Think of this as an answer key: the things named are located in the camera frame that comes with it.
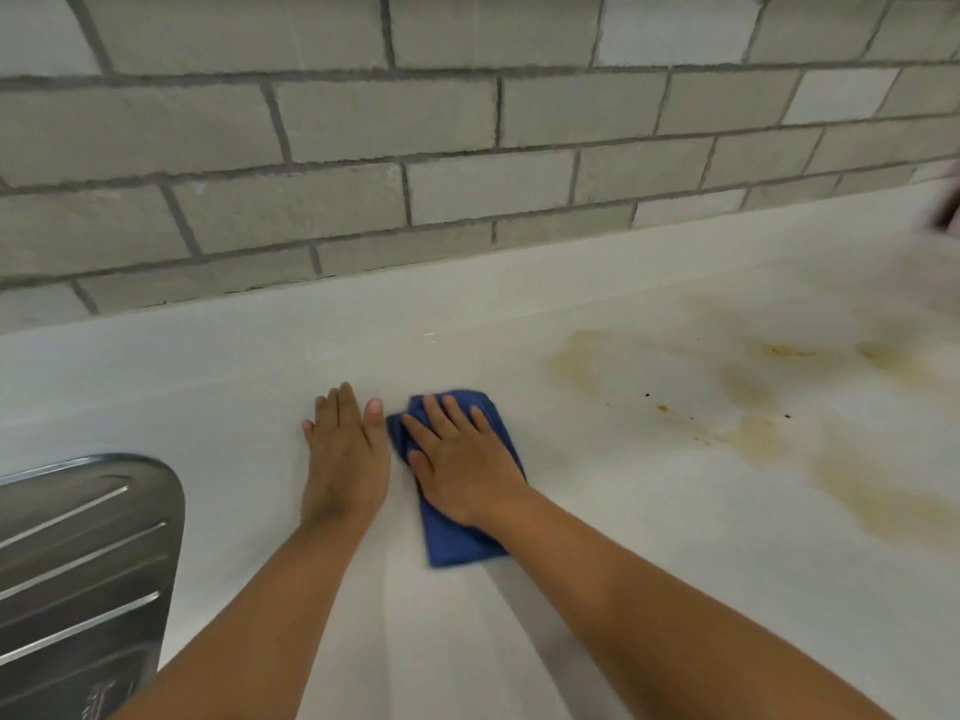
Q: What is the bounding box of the person's left hand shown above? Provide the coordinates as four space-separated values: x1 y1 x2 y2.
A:
300 381 393 527

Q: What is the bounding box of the person's right hand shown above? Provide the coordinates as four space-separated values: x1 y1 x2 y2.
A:
401 393 532 532

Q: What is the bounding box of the blue cloth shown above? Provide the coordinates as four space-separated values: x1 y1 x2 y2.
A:
386 389 528 570

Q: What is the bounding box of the person's right forearm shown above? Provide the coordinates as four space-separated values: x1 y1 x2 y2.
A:
479 489 894 720

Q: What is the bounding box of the person's left forearm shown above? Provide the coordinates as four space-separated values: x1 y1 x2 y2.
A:
108 509 380 720

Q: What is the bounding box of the white countertop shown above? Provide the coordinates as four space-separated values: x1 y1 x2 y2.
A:
0 179 960 720

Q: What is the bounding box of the steel sink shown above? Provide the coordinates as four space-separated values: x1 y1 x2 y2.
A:
0 453 187 720

